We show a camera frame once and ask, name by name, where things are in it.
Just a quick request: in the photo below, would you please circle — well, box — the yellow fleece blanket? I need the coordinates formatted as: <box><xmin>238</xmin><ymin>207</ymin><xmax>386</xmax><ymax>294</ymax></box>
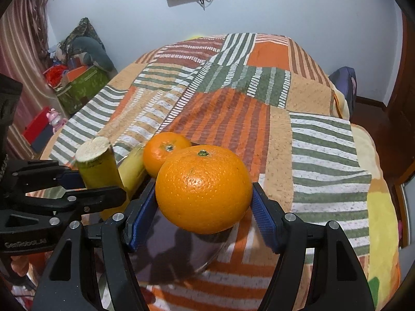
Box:
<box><xmin>332</xmin><ymin>89</ymin><xmax>403</xmax><ymax>302</ymax></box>

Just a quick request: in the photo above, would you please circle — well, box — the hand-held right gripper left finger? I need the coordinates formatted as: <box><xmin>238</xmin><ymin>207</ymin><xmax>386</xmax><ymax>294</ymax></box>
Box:
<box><xmin>32</xmin><ymin>181</ymin><xmax>157</xmax><ymax>311</ymax></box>

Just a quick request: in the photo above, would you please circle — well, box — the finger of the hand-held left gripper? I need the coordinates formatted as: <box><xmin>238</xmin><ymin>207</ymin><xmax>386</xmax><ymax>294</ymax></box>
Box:
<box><xmin>4</xmin><ymin>185</ymin><xmax>128</xmax><ymax>234</ymax></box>
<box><xmin>8</xmin><ymin>160</ymin><xmax>87</xmax><ymax>199</ymax></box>

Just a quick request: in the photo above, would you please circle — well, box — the red plastic bag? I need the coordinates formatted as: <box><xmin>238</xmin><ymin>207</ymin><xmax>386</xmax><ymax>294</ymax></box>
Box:
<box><xmin>43</xmin><ymin>65</ymin><xmax>69</xmax><ymax>87</ymax></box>

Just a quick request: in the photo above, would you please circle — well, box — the pink toy figure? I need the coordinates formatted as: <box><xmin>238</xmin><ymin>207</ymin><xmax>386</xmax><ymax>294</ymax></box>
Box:
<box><xmin>47</xmin><ymin>107</ymin><xmax>68</xmax><ymax>133</ymax></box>

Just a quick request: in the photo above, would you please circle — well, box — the green sugarcane piece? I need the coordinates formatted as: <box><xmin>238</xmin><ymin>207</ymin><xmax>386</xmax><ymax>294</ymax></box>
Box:
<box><xmin>75</xmin><ymin>137</ymin><xmax>131</xmax><ymax>221</ymax></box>

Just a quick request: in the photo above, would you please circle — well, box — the large orange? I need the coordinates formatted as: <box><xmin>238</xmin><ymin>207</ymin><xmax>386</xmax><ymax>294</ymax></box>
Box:
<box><xmin>156</xmin><ymin>145</ymin><xmax>254</xmax><ymax>236</ymax></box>

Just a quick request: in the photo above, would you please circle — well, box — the small orange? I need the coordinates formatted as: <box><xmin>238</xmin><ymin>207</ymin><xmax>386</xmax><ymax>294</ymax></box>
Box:
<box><xmin>143</xmin><ymin>132</ymin><xmax>193</xmax><ymax>178</ymax></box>

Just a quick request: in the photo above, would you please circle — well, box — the green fabric storage box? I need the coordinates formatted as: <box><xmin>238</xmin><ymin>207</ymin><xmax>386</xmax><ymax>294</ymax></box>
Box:
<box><xmin>54</xmin><ymin>66</ymin><xmax>110</xmax><ymax>115</ymax></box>

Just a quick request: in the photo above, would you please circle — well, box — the striped patchwork blanket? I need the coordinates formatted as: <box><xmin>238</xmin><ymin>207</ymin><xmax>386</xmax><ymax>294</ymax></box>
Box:
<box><xmin>26</xmin><ymin>33</ymin><xmax>403</xmax><ymax>311</ymax></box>

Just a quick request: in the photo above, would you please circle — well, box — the striped pink curtain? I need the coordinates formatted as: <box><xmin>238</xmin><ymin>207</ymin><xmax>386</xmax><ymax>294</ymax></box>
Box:
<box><xmin>0</xmin><ymin>0</ymin><xmax>58</xmax><ymax>160</ymax></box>

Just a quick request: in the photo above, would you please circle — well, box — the brown wooden door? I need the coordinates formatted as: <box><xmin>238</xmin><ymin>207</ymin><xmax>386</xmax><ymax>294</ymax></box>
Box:
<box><xmin>383</xmin><ymin>9</ymin><xmax>415</xmax><ymax>187</ymax></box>

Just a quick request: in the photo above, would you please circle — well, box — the yellow banana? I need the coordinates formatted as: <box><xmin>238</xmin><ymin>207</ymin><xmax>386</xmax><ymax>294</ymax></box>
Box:
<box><xmin>117</xmin><ymin>145</ymin><xmax>147</xmax><ymax>200</ymax></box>

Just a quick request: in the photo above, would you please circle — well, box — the grey shark plush toy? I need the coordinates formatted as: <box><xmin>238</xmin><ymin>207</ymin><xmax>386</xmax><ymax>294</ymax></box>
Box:
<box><xmin>69</xmin><ymin>37</ymin><xmax>116</xmax><ymax>72</ymax></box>

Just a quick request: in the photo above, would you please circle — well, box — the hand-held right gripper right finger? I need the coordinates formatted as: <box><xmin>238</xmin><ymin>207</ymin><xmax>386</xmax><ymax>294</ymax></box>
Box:
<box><xmin>251</xmin><ymin>181</ymin><xmax>385</xmax><ymax>311</ymax></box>

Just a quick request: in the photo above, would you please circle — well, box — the red flat box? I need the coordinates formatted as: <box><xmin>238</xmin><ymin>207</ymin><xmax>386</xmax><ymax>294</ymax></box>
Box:
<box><xmin>22</xmin><ymin>108</ymin><xmax>54</xmax><ymax>153</ymax></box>

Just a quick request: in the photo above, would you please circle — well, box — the round metal plate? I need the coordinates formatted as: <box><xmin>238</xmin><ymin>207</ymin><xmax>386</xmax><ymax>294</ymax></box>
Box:
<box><xmin>128</xmin><ymin>141</ymin><xmax>242</xmax><ymax>274</ymax></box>

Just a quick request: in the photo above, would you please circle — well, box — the camouflage cushion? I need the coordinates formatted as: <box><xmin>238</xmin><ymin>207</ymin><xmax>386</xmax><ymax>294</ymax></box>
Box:
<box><xmin>60</xmin><ymin>17</ymin><xmax>105</xmax><ymax>59</ymax></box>

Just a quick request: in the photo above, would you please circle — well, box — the orange cardboard box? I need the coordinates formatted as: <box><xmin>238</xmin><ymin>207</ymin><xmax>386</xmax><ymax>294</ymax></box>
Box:
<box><xmin>61</xmin><ymin>65</ymin><xmax>89</xmax><ymax>85</ymax></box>

